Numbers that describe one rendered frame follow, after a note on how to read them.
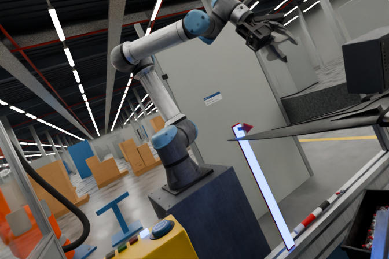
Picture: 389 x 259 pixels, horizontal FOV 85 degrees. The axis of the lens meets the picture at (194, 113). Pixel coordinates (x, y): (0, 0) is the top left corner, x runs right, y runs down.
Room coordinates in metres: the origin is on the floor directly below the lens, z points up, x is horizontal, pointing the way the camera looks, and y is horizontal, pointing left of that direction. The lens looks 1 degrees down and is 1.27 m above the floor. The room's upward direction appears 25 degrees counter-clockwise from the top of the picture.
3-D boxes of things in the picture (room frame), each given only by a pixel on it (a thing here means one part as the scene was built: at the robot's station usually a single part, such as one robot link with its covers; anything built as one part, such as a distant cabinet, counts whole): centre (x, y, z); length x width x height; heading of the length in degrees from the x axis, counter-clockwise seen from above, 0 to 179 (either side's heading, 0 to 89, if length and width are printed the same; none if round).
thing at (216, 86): (2.22, -0.39, 1.10); 1.21 x 0.05 x 2.20; 113
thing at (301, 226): (0.57, -0.17, 0.87); 0.14 x 0.01 x 0.01; 113
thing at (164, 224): (0.43, 0.16, 1.08); 0.04 x 0.04 x 0.02
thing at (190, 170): (0.90, 0.15, 1.06); 0.15 x 0.15 x 0.10
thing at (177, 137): (0.90, 0.15, 1.18); 0.13 x 0.12 x 0.14; 154
